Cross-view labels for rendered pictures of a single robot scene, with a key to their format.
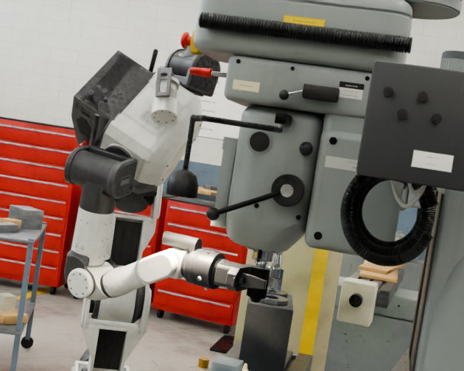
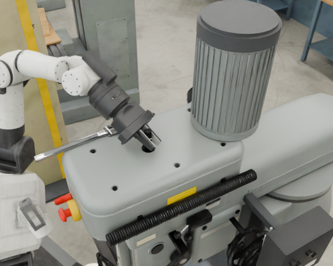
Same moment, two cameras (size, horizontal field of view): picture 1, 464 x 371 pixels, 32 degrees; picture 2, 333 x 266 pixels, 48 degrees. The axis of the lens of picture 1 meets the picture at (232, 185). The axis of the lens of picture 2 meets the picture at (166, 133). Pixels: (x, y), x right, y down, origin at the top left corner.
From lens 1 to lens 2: 170 cm
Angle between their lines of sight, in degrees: 54
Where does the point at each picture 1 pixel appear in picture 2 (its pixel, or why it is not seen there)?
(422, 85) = (308, 248)
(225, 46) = not seen: hidden behind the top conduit
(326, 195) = (202, 246)
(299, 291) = (36, 100)
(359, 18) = (218, 173)
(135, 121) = (13, 234)
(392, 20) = (238, 163)
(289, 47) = not seen: hidden behind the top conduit
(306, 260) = (33, 84)
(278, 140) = (168, 240)
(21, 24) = not seen: outside the picture
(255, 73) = (151, 230)
